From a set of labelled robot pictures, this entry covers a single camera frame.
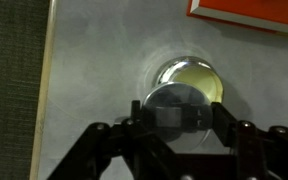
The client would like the metal candle container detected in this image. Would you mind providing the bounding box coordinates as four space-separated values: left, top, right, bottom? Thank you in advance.
152 56 224 103

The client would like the grey coffee table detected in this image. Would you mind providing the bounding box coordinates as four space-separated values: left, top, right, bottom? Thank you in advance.
31 0 288 180

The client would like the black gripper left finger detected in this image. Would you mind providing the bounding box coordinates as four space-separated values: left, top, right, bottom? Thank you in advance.
47 100 178 180

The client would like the orange book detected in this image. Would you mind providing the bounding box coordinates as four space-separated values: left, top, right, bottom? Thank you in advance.
187 0 288 33

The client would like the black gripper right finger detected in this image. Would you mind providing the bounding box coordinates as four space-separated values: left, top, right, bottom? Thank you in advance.
211 102 288 180

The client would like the round glass lid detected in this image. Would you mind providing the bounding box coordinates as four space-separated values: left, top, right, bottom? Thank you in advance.
141 82 213 152

